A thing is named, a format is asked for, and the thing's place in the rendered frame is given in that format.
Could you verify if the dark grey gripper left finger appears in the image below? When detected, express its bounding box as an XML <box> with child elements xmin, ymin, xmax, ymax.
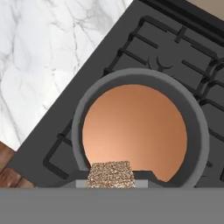
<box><xmin>55</xmin><ymin>170</ymin><xmax>92</xmax><ymax>189</ymax></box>

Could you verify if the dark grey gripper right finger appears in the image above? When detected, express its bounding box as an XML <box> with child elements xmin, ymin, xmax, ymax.
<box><xmin>133</xmin><ymin>170</ymin><xmax>170</xmax><ymax>189</ymax></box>

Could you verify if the brown speckled sugar cube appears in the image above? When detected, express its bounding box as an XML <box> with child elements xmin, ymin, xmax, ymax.
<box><xmin>85</xmin><ymin>160</ymin><xmax>137</xmax><ymax>189</ymax></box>

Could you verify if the grey saucepan with hot chocolate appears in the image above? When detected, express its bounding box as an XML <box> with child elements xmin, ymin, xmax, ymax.
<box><xmin>71</xmin><ymin>67</ymin><xmax>210</xmax><ymax>189</ymax></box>

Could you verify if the black gas hob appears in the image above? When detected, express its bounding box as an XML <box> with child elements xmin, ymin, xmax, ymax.
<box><xmin>6</xmin><ymin>0</ymin><xmax>224</xmax><ymax>189</ymax></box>

